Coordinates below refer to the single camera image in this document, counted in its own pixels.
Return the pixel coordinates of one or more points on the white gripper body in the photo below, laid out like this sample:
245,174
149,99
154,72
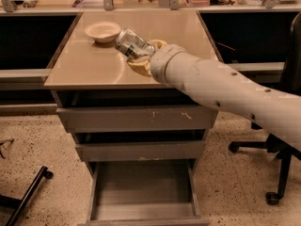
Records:
162,61

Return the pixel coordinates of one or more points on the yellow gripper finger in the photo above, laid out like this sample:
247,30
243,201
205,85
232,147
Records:
141,65
156,44

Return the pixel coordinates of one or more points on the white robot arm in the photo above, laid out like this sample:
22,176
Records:
218,86

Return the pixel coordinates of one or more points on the grey drawer cabinet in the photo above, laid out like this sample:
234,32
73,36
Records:
88,74

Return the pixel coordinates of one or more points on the top grey drawer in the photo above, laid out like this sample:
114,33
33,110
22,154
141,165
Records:
136,118

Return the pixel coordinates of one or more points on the middle grey drawer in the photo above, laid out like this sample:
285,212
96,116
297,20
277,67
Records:
140,151

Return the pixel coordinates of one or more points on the open bottom grey drawer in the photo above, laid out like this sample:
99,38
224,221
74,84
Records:
144,193

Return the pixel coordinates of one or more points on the white bowl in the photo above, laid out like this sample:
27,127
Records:
103,31

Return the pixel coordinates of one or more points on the black office chair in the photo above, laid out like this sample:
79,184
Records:
290,81

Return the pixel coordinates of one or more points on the black chair base leg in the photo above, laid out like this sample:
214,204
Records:
18,205

